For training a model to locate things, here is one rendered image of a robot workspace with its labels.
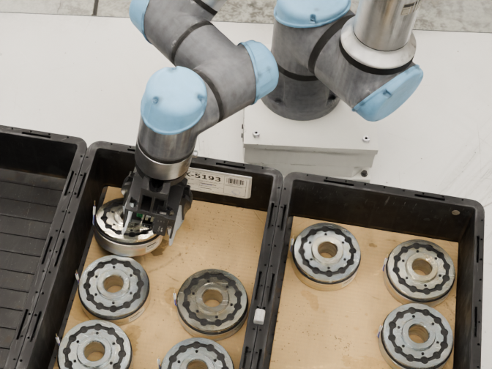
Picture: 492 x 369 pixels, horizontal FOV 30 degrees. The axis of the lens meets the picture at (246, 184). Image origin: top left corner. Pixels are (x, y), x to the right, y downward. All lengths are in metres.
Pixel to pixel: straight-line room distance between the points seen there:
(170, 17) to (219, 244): 0.39
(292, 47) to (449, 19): 1.51
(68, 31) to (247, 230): 0.65
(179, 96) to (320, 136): 0.54
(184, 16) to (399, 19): 0.31
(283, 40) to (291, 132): 0.17
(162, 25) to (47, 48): 0.67
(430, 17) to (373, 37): 1.60
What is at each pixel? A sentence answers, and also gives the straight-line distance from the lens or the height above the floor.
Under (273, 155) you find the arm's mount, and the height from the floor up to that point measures 0.77.
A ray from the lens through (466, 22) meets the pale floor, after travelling 2.97.
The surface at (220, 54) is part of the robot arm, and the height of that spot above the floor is 1.19.
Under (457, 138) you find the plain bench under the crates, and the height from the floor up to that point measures 0.70.
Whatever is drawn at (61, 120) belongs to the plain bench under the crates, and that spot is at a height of 0.70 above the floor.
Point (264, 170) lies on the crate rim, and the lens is 1.38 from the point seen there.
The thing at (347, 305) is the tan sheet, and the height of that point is 0.83.
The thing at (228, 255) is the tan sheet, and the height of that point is 0.83.
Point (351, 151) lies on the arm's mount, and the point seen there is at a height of 0.79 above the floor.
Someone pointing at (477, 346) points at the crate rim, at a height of 0.93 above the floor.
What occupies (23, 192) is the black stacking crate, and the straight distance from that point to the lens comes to 1.50.
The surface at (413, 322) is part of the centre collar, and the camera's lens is 1.35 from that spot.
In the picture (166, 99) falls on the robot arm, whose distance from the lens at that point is 1.08.
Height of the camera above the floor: 2.06
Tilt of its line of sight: 56 degrees down
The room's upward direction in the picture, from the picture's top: 4 degrees clockwise
